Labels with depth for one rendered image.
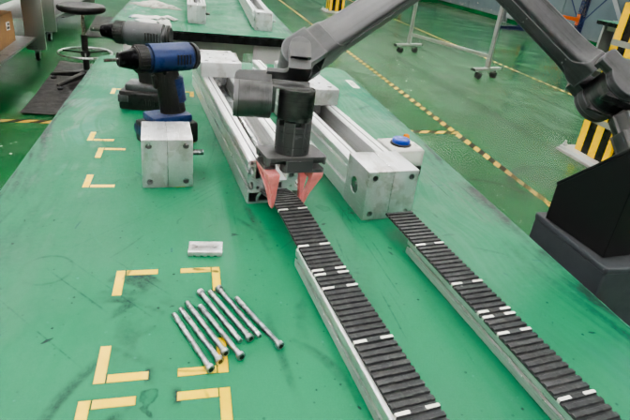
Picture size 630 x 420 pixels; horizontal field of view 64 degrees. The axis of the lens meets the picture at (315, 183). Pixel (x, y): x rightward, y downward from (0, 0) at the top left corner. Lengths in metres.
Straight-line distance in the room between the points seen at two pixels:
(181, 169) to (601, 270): 0.76
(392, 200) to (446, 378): 0.38
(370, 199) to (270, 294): 0.29
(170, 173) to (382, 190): 0.39
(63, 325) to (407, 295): 0.45
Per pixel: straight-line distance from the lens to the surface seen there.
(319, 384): 0.59
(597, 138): 4.14
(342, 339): 0.61
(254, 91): 0.77
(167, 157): 0.95
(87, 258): 0.79
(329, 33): 0.84
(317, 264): 0.71
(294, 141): 0.79
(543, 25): 1.05
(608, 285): 1.01
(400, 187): 0.91
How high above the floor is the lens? 1.21
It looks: 25 degrees down
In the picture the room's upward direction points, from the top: 7 degrees clockwise
